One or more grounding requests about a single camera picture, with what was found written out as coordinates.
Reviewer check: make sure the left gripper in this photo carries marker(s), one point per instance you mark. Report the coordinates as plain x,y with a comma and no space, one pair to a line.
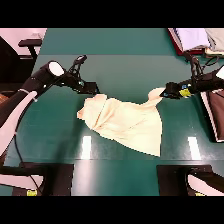
88,88

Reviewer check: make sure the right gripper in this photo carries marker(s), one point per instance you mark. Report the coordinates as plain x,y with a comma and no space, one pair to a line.
174,90

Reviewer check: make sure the cream shirt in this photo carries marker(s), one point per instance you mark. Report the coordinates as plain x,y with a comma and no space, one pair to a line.
130,123

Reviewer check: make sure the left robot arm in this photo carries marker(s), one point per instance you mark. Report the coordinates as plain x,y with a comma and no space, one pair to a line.
40,78

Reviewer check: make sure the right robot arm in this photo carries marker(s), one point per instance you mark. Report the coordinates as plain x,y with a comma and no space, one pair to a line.
210,81

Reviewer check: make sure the dark brown garment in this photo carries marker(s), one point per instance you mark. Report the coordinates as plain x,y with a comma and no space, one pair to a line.
218,113

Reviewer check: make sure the beige garment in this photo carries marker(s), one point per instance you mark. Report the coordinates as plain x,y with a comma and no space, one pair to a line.
216,38

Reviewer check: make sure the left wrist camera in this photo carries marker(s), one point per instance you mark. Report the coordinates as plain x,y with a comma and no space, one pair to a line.
77,66

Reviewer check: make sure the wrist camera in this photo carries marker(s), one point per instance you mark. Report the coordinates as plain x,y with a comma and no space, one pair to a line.
77,66
195,66

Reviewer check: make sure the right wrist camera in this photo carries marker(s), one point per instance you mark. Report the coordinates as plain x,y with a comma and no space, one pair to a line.
195,66

